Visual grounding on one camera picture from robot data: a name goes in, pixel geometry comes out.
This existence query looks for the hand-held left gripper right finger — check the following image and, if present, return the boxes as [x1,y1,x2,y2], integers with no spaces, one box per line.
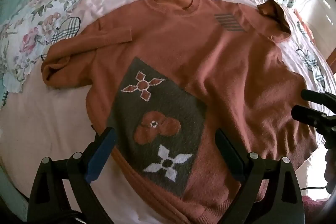
[215,128,306,224]

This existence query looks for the pink bed sheet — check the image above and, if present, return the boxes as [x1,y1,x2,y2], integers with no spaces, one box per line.
[0,0,336,224]

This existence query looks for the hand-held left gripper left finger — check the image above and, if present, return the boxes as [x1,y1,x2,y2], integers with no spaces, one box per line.
[27,127,117,224]

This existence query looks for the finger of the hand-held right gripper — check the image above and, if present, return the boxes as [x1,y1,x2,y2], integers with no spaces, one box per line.
[291,105,336,133]
[301,89,336,107]

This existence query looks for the rose print pillow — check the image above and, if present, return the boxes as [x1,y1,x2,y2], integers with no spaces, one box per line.
[0,0,82,94]

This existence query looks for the rust orange knit sweater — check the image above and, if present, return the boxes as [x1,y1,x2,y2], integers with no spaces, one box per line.
[41,0,319,224]

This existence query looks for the black cable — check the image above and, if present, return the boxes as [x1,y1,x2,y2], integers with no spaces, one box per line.
[299,185,332,192]

